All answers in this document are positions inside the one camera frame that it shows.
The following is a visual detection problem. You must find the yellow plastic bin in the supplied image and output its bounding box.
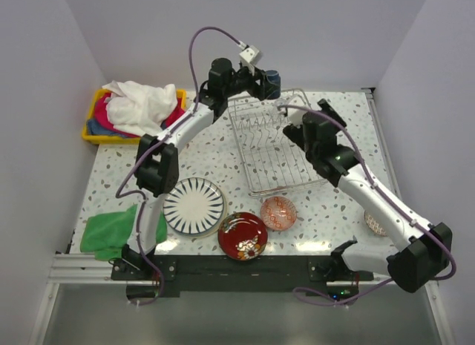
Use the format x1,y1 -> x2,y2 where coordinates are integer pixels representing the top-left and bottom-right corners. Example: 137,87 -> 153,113
81,88 -> 187,144

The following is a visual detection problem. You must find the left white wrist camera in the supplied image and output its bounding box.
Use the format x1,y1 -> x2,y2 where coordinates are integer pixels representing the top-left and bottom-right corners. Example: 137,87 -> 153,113
239,45 -> 262,67

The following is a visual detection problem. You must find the blue striped white plate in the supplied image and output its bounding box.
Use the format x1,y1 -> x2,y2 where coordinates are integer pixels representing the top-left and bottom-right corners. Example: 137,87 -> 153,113
163,177 -> 227,237

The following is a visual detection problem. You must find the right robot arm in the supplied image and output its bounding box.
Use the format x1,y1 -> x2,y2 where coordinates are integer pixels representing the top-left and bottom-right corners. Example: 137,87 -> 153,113
278,99 -> 457,293

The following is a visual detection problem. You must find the red floral plate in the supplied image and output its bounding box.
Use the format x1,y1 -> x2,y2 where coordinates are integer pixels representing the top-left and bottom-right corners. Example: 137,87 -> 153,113
217,212 -> 268,261

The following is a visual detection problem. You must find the white towel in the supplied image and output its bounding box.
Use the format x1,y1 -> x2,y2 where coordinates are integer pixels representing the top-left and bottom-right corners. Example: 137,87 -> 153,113
102,81 -> 177,137

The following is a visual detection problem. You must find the wire dish rack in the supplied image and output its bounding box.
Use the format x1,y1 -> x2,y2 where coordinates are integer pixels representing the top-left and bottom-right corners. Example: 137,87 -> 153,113
227,88 -> 326,197

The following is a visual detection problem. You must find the orange patterned bowl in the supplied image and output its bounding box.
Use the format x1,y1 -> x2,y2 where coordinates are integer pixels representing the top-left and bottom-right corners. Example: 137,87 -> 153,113
260,196 -> 297,231

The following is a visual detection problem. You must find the pink cloth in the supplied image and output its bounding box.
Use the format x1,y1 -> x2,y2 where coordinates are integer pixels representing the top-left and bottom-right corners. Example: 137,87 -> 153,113
95,89 -> 186,137

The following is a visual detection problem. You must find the blue checked cloth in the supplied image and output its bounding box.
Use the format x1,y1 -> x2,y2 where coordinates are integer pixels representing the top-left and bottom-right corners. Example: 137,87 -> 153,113
85,118 -> 102,136

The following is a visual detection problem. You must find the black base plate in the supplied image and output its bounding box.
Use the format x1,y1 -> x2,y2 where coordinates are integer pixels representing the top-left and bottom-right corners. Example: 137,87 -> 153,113
109,247 -> 374,300

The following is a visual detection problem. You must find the red patterned small dish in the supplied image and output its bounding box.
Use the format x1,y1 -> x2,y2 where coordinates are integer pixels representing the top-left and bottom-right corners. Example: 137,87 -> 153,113
364,211 -> 387,237

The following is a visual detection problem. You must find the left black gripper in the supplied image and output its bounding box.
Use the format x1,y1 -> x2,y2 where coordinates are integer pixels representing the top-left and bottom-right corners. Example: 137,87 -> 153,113
223,63 -> 278,101

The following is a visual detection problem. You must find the green cloth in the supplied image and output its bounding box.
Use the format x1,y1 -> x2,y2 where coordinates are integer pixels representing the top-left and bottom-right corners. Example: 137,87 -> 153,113
80,203 -> 168,261

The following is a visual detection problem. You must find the dark blue mug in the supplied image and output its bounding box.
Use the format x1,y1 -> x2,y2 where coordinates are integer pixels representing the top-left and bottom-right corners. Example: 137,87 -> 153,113
266,70 -> 281,99

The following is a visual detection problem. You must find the small clear glass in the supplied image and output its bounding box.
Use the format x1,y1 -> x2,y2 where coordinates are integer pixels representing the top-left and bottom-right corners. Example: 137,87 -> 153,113
273,96 -> 288,114

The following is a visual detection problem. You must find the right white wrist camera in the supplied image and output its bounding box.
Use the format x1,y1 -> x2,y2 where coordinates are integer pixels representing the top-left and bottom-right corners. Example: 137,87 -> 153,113
284,108 -> 306,127

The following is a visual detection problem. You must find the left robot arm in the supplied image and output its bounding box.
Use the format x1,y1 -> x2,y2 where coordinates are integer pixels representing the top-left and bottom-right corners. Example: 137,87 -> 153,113
120,58 -> 281,280

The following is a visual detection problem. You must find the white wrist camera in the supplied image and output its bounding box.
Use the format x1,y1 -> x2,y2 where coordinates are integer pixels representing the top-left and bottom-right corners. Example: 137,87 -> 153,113
284,108 -> 306,127
239,45 -> 262,67

